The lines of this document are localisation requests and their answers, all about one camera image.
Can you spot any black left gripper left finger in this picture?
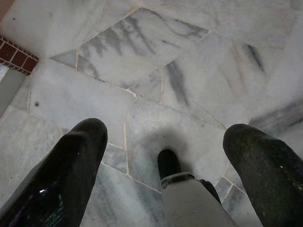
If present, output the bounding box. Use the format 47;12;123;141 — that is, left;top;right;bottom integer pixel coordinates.
0;118;108;227

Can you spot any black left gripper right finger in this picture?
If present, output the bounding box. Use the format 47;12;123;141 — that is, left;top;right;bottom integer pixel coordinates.
223;123;303;227

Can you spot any red brick tile skirting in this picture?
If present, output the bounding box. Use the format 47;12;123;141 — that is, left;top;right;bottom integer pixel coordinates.
0;35;39;76

